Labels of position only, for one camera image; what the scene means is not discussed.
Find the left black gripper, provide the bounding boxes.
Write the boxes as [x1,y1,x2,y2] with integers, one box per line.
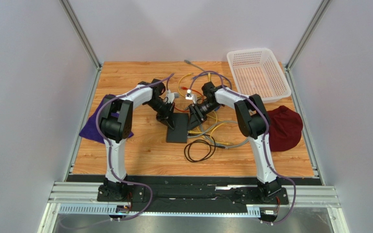
[146,99,175,130]

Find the black network switch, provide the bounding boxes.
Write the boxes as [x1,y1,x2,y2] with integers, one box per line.
[166,113,188,143]

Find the grey ethernet cable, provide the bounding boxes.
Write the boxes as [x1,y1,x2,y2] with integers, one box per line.
[184,59,250,149]

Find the blue ethernet cable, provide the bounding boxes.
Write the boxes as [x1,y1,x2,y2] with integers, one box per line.
[191,73,234,112]

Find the black ethernet cable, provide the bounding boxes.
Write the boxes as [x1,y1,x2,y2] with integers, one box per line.
[184,131,226,163]

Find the red ethernet cable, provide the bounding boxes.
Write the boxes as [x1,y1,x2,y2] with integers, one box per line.
[173,84,205,113]

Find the white plastic basket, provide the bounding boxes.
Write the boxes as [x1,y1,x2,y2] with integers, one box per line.
[226,48,291,103]

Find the purple cloth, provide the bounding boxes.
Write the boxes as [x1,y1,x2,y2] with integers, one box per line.
[79,94,134,143]

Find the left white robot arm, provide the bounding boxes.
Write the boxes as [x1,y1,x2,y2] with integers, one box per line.
[96,79,175,196]

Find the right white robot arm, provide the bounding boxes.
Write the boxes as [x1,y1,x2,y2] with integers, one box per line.
[186,82,281,197]

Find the dark red cap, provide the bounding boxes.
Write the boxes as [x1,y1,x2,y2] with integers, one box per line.
[267,105,303,152]

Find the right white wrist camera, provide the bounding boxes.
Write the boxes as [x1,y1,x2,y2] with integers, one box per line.
[185,89,198,104]

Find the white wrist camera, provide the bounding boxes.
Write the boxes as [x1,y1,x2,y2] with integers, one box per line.
[185,89,198,104]
[164,90,180,103]

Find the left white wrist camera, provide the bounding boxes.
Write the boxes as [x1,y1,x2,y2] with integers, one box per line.
[164,90,180,103]

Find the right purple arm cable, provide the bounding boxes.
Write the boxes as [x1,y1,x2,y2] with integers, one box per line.
[189,71,297,225]

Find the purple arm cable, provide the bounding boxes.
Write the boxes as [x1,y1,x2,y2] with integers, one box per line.
[95,72,175,222]
[189,71,297,225]

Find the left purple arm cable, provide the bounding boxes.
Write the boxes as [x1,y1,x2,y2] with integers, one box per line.
[95,72,175,222]

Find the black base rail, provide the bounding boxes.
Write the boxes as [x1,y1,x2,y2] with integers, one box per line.
[67,174,323,214]

